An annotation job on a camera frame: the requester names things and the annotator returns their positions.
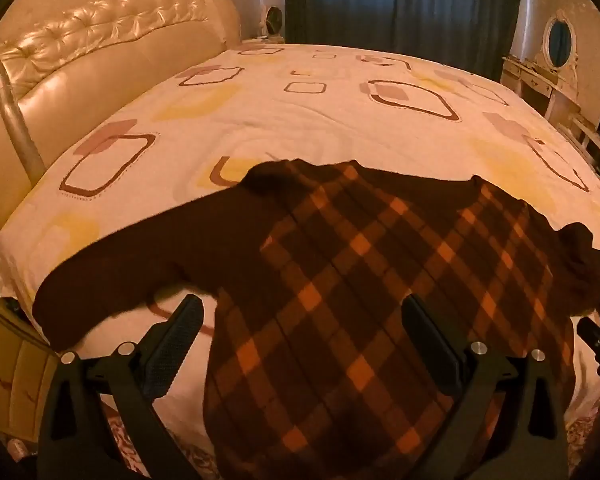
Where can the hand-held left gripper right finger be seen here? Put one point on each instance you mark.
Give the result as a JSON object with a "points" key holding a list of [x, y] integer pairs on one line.
{"points": [[432, 340]]}

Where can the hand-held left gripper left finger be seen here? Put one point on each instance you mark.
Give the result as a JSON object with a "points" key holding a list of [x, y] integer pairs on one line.
{"points": [[180, 337]]}

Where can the brown plaid sweater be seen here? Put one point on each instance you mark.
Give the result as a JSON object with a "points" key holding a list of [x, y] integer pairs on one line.
{"points": [[355, 260]]}

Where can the brown swirl patterned rug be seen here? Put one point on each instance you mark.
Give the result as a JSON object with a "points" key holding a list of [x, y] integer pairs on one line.
{"points": [[180, 447]]}

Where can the yellow bedside cabinet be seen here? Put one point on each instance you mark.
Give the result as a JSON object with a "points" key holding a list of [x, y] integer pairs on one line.
{"points": [[10, 375]]}

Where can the bed with patterned sheet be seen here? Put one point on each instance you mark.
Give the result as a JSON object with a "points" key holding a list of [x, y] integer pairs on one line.
{"points": [[280, 120]]}

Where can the white vanity table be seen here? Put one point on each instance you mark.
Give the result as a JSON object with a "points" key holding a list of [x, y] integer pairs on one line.
{"points": [[535, 82]]}

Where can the beige tufted leather headboard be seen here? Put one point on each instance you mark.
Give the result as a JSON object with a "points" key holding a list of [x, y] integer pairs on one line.
{"points": [[105, 60]]}

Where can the silver metal pipe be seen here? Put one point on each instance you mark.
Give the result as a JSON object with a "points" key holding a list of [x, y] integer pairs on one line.
{"points": [[10, 105]]}

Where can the oval vanity mirror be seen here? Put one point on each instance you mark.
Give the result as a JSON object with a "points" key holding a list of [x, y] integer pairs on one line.
{"points": [[560, 40]]}

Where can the dark blue curtain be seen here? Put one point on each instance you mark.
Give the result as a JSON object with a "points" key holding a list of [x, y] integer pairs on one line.
{"points": [[405, 5]]}

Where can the white bed footboard rail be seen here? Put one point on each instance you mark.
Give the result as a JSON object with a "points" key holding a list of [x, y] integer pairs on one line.
{"points": [[597, 142]]}

